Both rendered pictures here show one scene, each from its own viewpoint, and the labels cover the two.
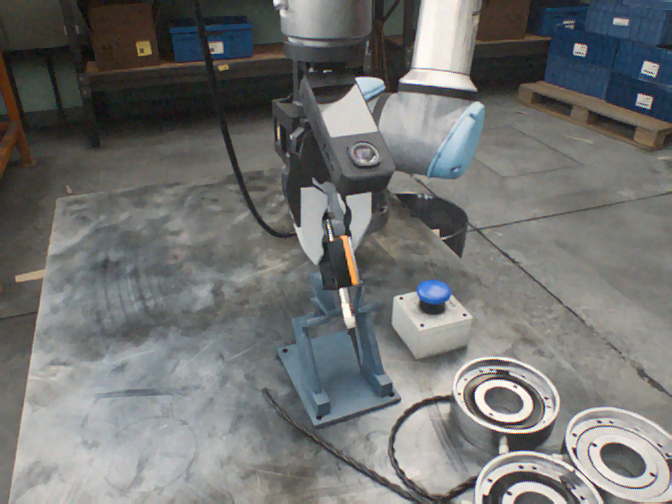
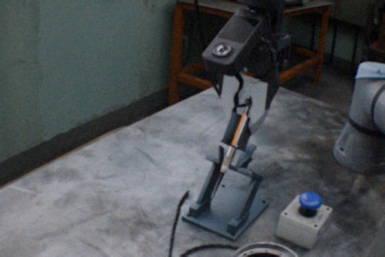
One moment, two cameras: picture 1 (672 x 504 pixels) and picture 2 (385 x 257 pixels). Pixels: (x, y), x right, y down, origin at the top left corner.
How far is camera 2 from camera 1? 0.44 m
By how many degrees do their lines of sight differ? 47
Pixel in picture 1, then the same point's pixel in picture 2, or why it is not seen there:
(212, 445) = (139, 190)
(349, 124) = (232, 35)
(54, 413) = (116, 142)
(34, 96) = (342, 49)
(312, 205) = (229, 84)
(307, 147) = not seen: hidden behind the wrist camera
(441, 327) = (295, 222)
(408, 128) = not seen: outside the picture
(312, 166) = not seen: hidden behind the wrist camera
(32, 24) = (354, 9)
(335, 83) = (249, 16)
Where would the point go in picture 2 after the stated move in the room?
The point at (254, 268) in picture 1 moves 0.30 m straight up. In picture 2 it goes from (274, 150) to (294, 16)
